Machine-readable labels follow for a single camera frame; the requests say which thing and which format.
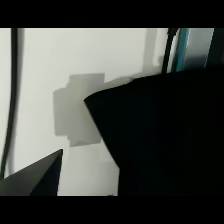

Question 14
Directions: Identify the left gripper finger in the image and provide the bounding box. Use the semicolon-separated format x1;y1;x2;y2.
0;148;64;197

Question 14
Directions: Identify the black cable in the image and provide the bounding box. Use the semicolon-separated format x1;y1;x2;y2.
0;28;20;180
162;28;181;75

